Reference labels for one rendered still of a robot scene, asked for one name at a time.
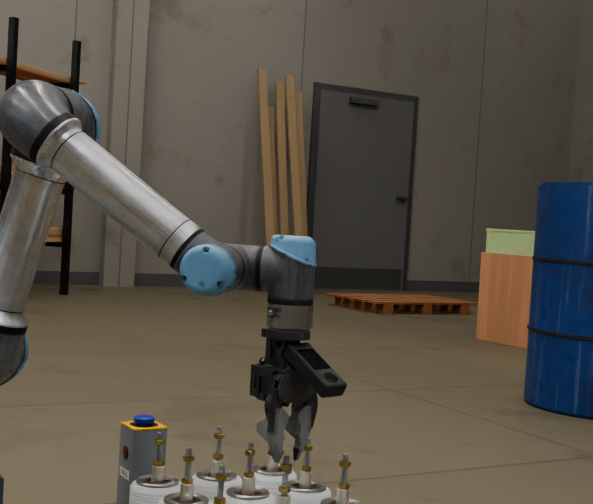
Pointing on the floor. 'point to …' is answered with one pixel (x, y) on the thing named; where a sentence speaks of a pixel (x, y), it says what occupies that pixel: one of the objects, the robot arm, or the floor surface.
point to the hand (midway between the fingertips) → (289, 454)
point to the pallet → (385, 303)
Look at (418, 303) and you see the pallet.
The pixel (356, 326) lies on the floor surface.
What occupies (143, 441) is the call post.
